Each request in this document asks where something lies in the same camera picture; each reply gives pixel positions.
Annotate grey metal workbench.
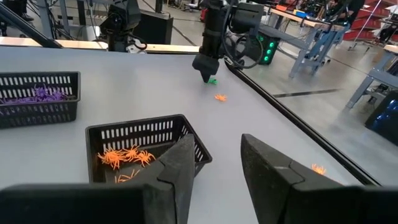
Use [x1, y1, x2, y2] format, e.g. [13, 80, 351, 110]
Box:
[345, 43, 398, 110]
[257, 6, 351, 79]

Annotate black slotted plastic basket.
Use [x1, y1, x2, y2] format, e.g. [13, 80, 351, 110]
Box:
[0, 71, 81, 130]
[85, 113, 213, 185]

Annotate black computer case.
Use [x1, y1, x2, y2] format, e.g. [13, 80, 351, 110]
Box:
[132, 10, 174, 45]

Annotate red tool cabinet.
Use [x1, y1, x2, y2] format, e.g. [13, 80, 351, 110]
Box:
[343, 0, 398, 42]

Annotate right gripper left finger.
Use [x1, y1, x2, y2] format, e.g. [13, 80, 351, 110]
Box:
[0, 133, 196, 224]

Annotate grey table mat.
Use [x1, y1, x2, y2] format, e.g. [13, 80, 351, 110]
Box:
[0, 45, 363, 224]

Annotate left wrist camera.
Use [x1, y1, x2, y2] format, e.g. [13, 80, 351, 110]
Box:
[230, 2, 265, 34]

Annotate dark blue bin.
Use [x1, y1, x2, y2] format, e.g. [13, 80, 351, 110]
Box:
[364, 90, 398, 147]

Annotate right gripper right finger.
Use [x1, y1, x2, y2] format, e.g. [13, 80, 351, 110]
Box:
[241, 133, 398, 224]

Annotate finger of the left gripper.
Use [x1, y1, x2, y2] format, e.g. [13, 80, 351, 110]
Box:
[192, 54, 220, 84]

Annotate white mounting plate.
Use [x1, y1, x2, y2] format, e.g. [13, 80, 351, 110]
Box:
[126, 42, 147, 54]

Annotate black computer green lights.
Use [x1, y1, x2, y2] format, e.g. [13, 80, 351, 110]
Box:
[248, 30, 280, 66]

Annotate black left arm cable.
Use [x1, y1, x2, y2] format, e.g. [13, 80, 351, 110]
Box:
[221, 0, 265, 70]

